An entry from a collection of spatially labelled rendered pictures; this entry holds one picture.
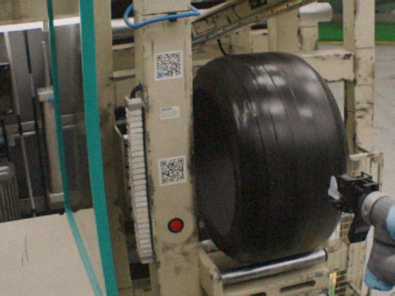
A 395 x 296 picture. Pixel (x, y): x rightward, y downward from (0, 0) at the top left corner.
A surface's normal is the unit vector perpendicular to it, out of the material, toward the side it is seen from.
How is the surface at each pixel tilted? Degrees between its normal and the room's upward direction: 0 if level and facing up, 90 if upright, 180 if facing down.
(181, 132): 90
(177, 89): 90
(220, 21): 90
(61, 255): 0
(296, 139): 63
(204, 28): 90
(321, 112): 52
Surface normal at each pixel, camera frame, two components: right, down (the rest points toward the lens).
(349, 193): 0.34, 0.24
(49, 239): -0.02, -0.92
